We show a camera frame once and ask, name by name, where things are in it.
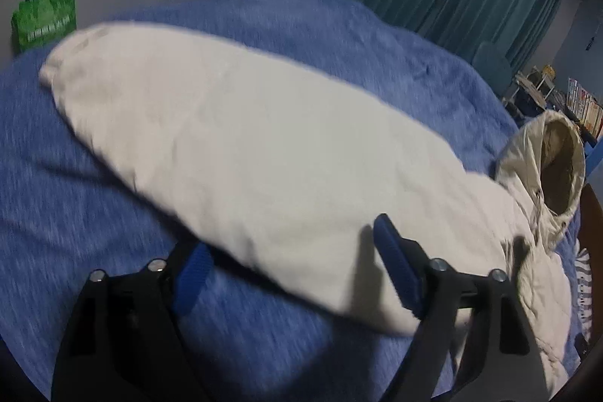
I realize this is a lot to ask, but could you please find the blue bookshelf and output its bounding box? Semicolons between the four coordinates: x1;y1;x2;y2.
583;133;603;158

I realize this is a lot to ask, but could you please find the cream puffer jacket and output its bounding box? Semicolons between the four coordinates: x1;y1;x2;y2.
38;20;587;402

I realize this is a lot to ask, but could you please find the striped pillow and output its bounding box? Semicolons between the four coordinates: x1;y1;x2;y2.
572;249;595;337

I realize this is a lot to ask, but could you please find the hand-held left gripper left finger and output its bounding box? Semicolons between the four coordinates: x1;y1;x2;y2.
51;242;213;402

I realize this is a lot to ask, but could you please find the teal chair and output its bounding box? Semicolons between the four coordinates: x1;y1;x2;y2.
472;43;513;96

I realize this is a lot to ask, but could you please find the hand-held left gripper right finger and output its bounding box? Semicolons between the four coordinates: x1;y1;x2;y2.
372;214;552;402

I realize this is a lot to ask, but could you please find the row of books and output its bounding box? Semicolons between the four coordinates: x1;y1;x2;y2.
565;77;603;139

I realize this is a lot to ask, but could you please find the green shopping bag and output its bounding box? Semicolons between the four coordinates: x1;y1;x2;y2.
10;0;77;53

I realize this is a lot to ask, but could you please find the white desk rack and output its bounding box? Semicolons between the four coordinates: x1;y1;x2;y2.
526;70;557;102

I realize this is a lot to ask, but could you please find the wooden headboard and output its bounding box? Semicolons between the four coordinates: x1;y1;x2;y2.
577;183;603;252

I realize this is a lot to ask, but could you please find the blue fleece blanket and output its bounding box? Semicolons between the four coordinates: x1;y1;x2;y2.
0;0;585;402

